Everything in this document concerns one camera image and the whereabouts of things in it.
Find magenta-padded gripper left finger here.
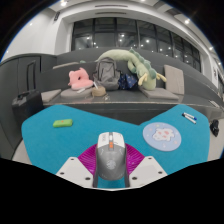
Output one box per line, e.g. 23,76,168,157
55,143,100,189

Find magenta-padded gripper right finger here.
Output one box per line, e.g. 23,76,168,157
124,143,168,189

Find grey and white computer mouse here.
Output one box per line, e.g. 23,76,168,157
95,131,128,182

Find round light blue mouse pad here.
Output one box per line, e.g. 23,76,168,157
142,121,182,152

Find small green eraser block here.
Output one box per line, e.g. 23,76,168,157
52,118,74,129

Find white marker with black cap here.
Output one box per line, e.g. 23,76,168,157
181,113,197,125

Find flat grey seat cushion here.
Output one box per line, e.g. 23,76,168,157
40,88,63,104
139,86,180,100
60,87,94,100

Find black bag on floor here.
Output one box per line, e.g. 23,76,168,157
209,119,220,137

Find black suitcase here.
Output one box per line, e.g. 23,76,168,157
11,89,44,134

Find tan woven hat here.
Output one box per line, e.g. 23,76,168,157
91,85,107,98

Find pink plush pillow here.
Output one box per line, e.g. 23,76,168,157
68,67,95,91

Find dark blue patterned bag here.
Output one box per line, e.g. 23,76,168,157
117,72,139,90

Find upright grey square cushion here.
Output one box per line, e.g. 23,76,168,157
163,64,185,95

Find grey backpack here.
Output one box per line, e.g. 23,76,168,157
92,57,121,91

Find green dragon plush toy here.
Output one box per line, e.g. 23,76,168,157
95,48,167,91

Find recessed ceiling lights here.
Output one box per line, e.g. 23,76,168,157
59,0,216,53

